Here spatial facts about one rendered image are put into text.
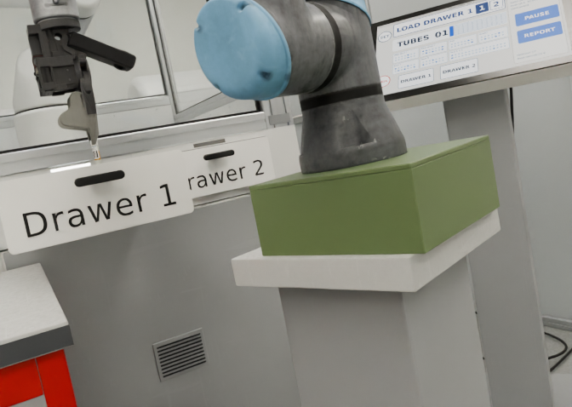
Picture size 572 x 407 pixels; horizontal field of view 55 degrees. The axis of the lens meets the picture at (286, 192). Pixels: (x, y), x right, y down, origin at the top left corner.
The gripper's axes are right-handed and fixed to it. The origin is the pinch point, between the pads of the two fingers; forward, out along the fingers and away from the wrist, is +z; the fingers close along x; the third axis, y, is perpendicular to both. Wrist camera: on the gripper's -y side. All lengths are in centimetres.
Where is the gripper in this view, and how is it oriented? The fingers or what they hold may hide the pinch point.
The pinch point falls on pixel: (95, 136)
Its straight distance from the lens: 103.4
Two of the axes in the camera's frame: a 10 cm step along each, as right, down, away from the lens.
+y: -8.7, 2.1, -4.4
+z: 1.9, 9.8, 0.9
